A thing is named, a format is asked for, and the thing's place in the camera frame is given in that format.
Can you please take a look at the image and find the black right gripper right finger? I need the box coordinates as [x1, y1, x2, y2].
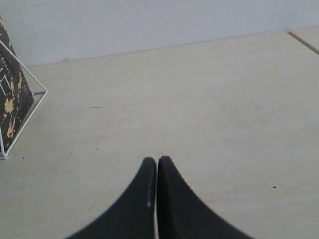
[157, 156, 251, 239]

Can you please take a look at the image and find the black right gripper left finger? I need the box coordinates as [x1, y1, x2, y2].
[69, 157, 157, 239]

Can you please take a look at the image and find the dark brown gold book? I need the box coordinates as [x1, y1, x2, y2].
[0, 21, 34, 151]

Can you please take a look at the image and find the white wire book rack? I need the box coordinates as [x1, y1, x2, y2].
[0, 41, 48, 160]

